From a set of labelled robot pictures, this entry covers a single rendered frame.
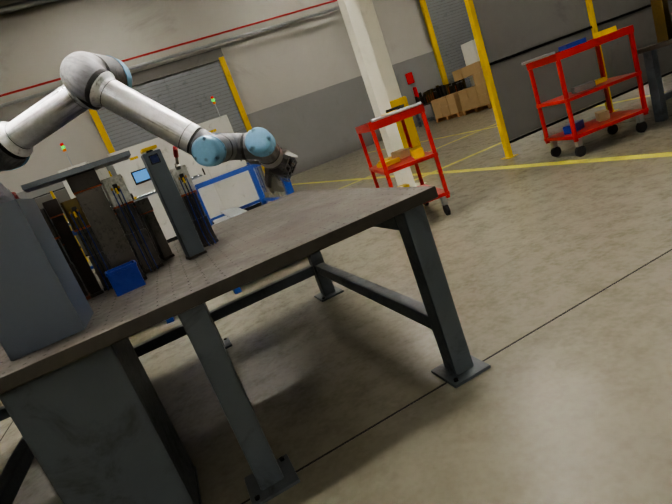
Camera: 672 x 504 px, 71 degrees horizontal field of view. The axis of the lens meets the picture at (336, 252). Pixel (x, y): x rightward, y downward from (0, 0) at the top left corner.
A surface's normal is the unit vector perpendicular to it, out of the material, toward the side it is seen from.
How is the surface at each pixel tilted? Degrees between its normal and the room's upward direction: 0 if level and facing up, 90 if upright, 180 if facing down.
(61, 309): 90
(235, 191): 90
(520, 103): 90
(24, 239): 90
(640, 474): 0
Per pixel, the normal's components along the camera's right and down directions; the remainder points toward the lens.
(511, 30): 0.35, 0.11
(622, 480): -0.34, -0.91
